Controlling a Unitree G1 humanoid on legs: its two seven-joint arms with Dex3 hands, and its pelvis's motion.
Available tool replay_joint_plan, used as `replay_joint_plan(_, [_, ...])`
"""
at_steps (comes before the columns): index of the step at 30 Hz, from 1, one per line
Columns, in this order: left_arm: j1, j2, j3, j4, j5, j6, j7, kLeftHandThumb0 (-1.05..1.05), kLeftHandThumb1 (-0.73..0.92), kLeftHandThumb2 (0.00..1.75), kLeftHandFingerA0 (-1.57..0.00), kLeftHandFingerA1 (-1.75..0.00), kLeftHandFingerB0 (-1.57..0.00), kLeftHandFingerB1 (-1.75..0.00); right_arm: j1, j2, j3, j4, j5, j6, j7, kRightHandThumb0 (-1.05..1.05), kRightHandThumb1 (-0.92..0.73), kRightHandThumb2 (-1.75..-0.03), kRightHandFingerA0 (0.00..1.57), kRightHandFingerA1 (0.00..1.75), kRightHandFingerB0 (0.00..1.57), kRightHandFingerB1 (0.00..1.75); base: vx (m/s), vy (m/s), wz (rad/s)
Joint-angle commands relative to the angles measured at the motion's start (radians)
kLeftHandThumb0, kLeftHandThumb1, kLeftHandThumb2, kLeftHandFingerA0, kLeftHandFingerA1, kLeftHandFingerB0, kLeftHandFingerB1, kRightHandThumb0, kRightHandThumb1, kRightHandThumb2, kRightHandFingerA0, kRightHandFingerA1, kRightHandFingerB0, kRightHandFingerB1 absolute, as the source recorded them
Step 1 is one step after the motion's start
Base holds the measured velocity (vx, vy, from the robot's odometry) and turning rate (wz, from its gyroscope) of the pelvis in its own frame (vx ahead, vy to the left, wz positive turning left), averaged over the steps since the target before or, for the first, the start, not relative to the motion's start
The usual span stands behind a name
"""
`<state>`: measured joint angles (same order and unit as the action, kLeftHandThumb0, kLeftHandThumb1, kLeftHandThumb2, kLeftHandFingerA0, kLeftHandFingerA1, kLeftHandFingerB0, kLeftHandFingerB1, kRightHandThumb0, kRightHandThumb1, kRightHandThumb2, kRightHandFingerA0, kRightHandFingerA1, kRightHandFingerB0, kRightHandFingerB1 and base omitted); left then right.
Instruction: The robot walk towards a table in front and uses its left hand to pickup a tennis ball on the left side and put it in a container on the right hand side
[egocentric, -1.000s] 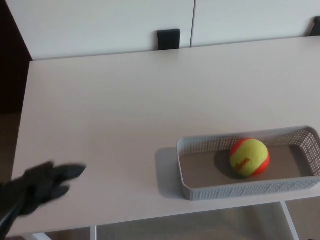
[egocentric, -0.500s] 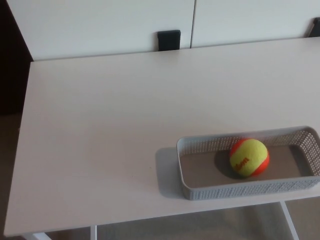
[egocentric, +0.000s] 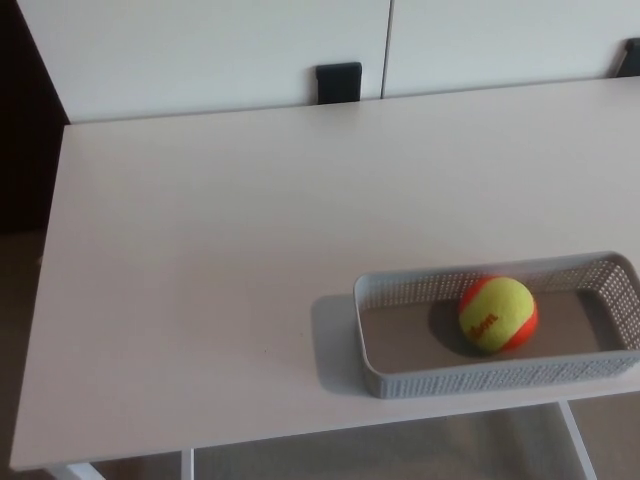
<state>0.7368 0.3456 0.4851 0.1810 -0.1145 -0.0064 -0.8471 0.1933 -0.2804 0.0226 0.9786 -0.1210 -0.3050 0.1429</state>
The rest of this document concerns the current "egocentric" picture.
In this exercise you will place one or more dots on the yellow orange tennis ball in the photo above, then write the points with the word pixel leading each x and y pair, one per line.
pixel 495 320

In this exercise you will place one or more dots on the grey perforated plastic basket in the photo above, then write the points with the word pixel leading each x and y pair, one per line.
pixel 480 382

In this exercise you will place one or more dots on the white divider panel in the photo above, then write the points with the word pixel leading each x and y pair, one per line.
pixel 505 42
pixel 200 55

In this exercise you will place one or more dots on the black panel bracket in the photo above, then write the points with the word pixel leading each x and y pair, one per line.
pixel 338 82
pixel 631 57

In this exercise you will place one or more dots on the white table leg frame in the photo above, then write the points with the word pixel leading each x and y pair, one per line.
pixel 575 440

